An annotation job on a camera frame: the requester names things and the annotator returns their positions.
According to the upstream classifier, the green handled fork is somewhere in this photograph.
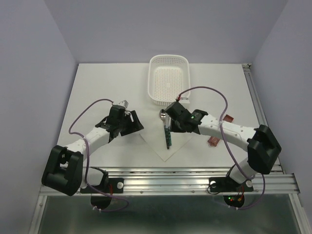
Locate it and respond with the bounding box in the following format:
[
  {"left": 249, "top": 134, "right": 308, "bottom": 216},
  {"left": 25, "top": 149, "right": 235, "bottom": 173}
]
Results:
[{"left": 164, "top": 115, "right": 172, "bottom": 149}]

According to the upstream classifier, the white paper napkin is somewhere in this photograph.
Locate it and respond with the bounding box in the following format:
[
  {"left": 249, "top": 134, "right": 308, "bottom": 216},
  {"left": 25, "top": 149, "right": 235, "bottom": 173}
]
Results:
[{"left": 140, "top": 132, "right": 192, "bottom": 162}]

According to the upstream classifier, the green handled spoon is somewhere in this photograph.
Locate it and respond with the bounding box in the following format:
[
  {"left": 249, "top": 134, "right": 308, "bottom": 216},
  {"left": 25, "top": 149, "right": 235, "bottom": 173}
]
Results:
[{"left": 159, "top": 109, "right": 167, "bottom": 129}]

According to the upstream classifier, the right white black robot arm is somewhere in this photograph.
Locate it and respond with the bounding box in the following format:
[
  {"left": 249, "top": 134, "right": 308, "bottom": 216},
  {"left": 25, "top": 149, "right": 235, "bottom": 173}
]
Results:
[{"left": 165, "top": 101, "right": 281, "bottom": 190}]

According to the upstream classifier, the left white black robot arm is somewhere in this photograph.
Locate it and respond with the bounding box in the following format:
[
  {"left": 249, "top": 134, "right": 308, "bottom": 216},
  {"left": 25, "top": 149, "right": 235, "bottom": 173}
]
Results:
[{"left": 41, "top": 105, "right": 144, "bottom": 196}]

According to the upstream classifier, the red plastic utensil tray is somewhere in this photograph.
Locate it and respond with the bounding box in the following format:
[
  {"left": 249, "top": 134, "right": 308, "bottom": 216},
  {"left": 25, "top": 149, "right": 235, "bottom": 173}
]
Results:
[{"left": 207, "top": 115, "right": 234, "bottom": 147}]

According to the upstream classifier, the white perforated plastic basket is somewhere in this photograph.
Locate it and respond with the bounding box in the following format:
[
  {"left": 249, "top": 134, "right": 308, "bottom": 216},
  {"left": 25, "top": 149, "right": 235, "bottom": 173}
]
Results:
[{"left": 147, "top": 55, "right": 191, "bottom": 106}]

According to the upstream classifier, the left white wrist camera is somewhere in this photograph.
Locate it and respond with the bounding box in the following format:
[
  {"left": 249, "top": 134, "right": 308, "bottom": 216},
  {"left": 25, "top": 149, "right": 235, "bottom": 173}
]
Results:
[{"left": 114, "top": 100, "right": 129, "bottom": 110}]

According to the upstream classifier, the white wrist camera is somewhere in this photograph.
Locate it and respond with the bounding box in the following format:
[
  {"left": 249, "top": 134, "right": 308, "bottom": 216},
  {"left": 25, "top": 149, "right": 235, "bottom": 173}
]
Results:
[
  {"left": 176, "top": 96, "right": 190, "bottom": 103},
  {"left": 114, "top": 100, "right": 129, "bottom": 110}
]

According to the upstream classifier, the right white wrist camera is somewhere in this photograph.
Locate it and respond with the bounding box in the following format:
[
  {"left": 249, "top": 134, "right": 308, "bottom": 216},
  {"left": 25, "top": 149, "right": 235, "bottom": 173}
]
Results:
[{"left": 176, "top": 96, "right": 190, "bottom": 103}]

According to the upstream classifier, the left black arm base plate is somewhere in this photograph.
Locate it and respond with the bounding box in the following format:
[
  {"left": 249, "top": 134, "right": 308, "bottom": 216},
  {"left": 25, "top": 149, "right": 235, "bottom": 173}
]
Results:
[{"left": 80, "top": 177, "right": 127, "bottom": 212}]

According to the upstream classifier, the aluminium right side rail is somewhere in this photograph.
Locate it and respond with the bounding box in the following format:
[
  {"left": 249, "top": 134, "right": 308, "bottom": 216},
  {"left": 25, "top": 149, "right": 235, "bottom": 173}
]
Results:
[{"left": 242, "top": 64, "right": 281, "bottom": 175}]

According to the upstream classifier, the aluminium rail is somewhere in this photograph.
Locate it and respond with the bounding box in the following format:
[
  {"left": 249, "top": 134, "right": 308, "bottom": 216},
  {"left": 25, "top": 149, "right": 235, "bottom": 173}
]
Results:
[
  {"left": 106, "top": 166, "right": 300, "bottom": 196},
  {"left": 242, "top": 64, "right": 281, "bottom": 175}
]

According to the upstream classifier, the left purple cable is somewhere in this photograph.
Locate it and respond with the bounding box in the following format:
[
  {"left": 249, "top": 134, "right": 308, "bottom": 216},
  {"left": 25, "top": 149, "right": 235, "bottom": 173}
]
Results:
[{"left": 68, "top": 98, "right": 130, "bottom": 212}]

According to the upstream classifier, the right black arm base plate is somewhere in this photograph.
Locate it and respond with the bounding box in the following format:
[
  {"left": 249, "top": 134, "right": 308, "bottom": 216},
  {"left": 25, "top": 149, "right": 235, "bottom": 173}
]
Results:
[{"left": 207, "top": 177, "right": 254, "bottom": 208}]

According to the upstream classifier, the aluminium front rail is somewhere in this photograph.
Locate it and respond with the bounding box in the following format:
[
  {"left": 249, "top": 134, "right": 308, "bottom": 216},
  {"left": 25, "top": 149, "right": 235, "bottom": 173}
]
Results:
[{"left": 106, "top": 166, "right": 300, "bottom": 196}]

